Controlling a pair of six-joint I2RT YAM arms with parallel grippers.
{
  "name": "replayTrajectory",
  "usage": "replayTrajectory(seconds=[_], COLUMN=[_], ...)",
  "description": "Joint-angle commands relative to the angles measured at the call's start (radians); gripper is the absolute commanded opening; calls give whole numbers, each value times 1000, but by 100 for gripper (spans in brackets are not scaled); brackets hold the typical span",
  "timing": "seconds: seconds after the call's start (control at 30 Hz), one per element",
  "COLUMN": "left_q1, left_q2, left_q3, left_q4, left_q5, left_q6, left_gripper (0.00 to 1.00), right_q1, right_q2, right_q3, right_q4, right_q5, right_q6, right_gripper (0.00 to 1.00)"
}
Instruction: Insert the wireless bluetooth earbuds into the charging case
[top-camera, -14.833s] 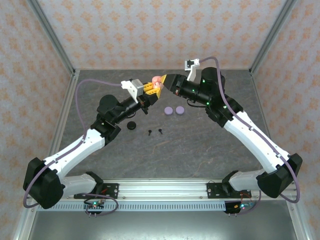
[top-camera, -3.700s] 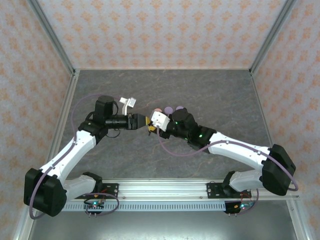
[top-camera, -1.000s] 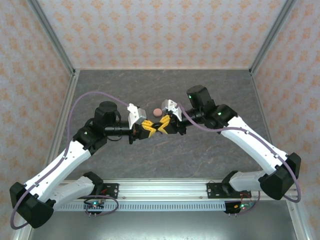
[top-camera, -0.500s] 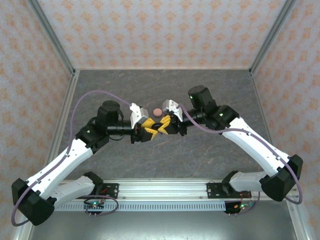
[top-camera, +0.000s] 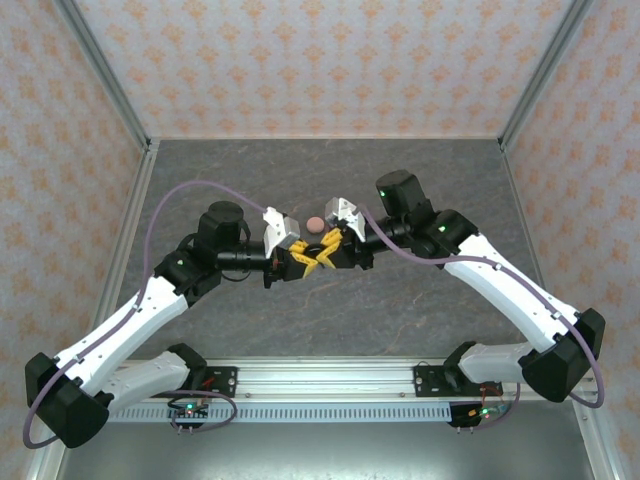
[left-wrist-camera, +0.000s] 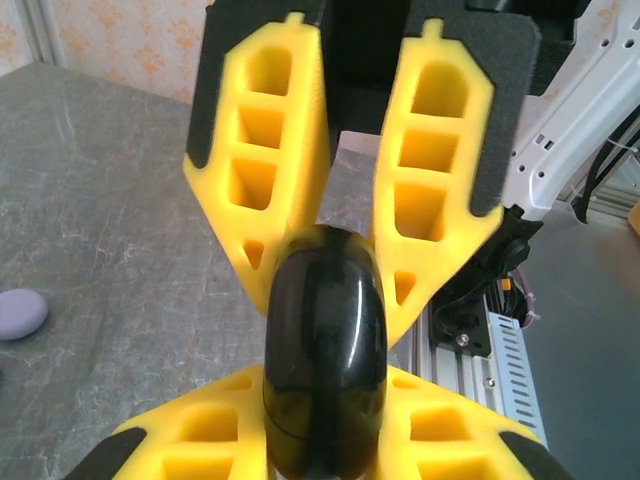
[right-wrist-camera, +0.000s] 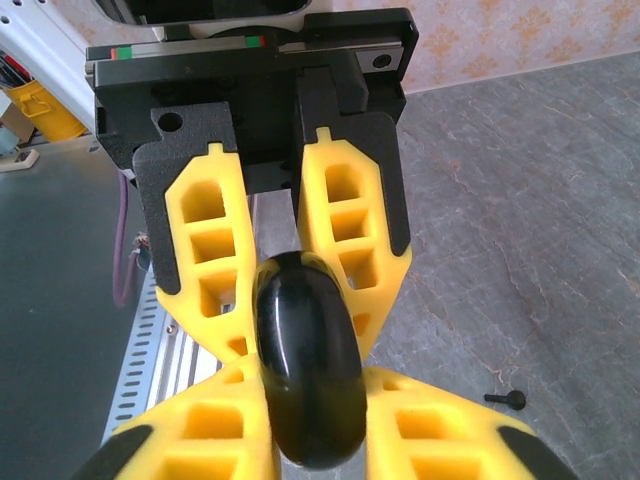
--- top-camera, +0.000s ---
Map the small circuit board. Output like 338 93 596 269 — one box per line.
467 405 509 420
167 402 210 420

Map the grey sheet metal panel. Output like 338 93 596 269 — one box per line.
54 419 601 480

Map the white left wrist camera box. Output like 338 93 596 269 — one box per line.
260 205 302 259

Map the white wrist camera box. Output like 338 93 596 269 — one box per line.
323 196 369 241
260 205 302 259

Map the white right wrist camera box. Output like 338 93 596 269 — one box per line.
323 196 369 241

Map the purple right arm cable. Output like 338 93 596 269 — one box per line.
359 204 607 410

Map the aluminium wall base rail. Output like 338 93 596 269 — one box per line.
147 132 504 142

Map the aluminium table side rail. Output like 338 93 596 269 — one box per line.
498 139 621 480
24 139 162 480

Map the slotted grey cable duct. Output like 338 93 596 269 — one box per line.
107 403 454 424

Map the thin purple base cable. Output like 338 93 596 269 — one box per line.
162 388 237 434
452 389 524 434

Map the aluminium corner post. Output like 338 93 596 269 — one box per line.
498 0 596 151
52 0 154 151

